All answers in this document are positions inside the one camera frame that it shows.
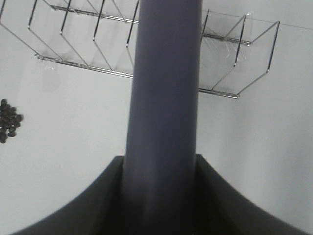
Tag chrome wire dish rack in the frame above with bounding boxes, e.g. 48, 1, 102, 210
0, 0, 280, 99

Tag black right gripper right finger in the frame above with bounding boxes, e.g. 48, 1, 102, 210
194, 154, 305, 235

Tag purple hand brush black bristles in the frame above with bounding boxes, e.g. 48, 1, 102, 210
121, 0, 202, 235

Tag pile of coffee beans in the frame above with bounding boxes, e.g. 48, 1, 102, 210
0, 99, 23, 144

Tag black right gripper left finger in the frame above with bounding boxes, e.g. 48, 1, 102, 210
14, 156, 124, 235

